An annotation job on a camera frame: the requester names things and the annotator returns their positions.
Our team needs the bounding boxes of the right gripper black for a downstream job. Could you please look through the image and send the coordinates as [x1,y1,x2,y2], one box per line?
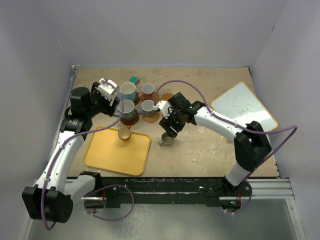
[159,107,186,138]

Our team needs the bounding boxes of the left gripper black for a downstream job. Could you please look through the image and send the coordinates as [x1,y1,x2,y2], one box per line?
[85,82,119,118]

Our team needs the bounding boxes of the orange wooden coaster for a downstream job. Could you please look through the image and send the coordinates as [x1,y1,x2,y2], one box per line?
[160,92,174,101]

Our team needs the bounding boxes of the woven light brown coaster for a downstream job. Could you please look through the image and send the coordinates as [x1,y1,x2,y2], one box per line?
[138,91,160,103]
[141,110,160,123]

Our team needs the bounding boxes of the small olive grey cup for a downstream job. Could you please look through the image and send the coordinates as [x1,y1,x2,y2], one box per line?
[158,132,175,146]

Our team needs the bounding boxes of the large light blue mug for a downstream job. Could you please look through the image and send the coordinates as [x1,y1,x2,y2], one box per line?
[115,82,137,102]

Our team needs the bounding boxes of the blue floral mug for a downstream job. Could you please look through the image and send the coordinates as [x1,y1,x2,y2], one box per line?
[113,99,135,121]

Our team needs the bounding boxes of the grey mug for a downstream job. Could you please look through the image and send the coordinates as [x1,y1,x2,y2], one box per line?
[137,99,155,118]

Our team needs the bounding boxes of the dark brown wooden coaster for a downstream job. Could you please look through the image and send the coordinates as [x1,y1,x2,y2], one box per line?
[120,110,140,126]
[133,92,140,106]

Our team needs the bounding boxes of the pink cup orange handle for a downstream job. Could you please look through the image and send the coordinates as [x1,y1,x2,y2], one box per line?
[138,83,155,102]

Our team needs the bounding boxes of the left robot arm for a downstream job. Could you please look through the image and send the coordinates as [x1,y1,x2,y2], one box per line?
[22,78,120,230]

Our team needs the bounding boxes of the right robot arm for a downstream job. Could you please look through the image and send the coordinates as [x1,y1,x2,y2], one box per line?
[153,92,272,196]

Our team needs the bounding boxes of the small brown cup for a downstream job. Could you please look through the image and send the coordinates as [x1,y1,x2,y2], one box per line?
[118,125,132,141]

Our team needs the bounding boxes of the green whiteboard eraser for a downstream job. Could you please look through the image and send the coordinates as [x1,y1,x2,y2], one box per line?
[129,76,140,85]

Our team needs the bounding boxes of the yellow plastic tray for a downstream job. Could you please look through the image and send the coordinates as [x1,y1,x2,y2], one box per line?
[83,128,151,176]

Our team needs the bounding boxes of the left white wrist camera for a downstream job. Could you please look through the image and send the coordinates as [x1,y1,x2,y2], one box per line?
[97,78,119,101]

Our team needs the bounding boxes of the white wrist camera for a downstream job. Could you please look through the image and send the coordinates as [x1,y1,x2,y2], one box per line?
[97,78,119,101]
[153,100,171,119]

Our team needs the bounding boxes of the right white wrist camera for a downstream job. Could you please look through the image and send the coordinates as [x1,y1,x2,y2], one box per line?
[153,100,171,119]

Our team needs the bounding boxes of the whiteboard with yellow frame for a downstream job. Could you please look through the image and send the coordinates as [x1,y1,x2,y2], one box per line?
[210,82,278,132]

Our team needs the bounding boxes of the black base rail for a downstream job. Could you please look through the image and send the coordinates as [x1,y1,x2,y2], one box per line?
[80,171,252,209]

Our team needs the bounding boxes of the aluminium frame rail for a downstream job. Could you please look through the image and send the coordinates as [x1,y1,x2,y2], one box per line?
[244,177,296,200]

